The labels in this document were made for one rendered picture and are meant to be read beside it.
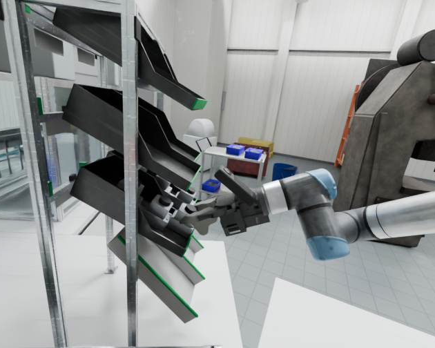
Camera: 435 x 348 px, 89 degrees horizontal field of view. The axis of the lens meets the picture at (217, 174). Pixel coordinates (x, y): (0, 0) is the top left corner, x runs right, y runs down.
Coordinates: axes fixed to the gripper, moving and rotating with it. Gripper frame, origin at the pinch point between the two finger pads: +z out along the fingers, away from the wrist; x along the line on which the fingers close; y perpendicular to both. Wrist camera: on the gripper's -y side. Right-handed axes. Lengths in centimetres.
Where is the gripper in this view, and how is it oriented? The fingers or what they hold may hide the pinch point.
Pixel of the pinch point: (186, 213)
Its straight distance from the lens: 58.2
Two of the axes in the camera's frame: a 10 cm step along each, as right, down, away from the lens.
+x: 0.9, -2.9, 9.5
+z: -9.4, 2.9, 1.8
